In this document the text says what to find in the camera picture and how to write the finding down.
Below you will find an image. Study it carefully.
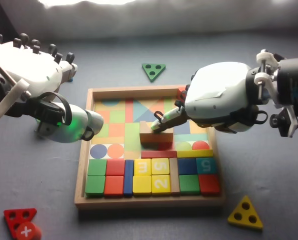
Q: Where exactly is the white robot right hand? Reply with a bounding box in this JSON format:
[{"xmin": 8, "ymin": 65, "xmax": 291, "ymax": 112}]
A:
[{"xmin": 150, "ymin": 62, "xmax": 269, "ymax": 134}]

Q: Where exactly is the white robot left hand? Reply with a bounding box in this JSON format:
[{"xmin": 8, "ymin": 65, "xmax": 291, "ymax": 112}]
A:
[{"xmin": 0, "ymin": 32, "xmax": 105, "ymax": 145}]

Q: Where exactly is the natural wood arch block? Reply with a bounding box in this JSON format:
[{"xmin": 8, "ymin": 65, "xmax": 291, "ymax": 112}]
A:
[{"xmin": 139, "ymin": 121, "xmax": 174, "ymax": 145}]

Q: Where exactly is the red half-round block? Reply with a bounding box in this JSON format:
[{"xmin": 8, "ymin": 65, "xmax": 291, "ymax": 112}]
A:
[{"xmin": 176, "ymin": 86, "xmax": 188, "ymax": 101}]

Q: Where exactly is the green triangle with holes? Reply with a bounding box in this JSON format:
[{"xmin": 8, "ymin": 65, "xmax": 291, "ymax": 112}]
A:
[{"xmin": 141, "ymin": 63, "xmax": 166, "ymax": 83}]

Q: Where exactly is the grey table cloth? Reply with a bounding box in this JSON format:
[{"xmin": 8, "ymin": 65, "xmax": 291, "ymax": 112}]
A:
[{"xmin": 0, "ymin": 24, "xmax": 298, "ymax": 240}]

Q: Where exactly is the white fabric backdrop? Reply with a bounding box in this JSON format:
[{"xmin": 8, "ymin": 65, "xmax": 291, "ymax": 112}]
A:
[{"xmin": 3, "ymin": 0, "xmax": 298, "ymax": 42}]

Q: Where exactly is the yellow triangle with holes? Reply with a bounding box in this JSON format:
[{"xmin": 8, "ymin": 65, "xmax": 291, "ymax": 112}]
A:
[{"xmin": 227, "ymin": 195, "xmax": 264, "ymax": 231}]

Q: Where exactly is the wooden puzzle tray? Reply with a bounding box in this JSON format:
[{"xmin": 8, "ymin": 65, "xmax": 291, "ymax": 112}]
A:
[{"xmin": 73, "ymin": 84, "xmax": 227, "ymax": 210}]

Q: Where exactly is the red triangle with holes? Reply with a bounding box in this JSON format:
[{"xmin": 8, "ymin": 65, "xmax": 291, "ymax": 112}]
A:
[{"xmin": 3, "ymin": 207, "xmax": 38, "ymax": 240}]

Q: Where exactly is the red cylinder with white cross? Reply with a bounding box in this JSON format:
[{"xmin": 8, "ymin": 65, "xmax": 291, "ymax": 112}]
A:
[{"xmin": 15, "ymin": 220, "xmax": 43, "ymax": 240}]

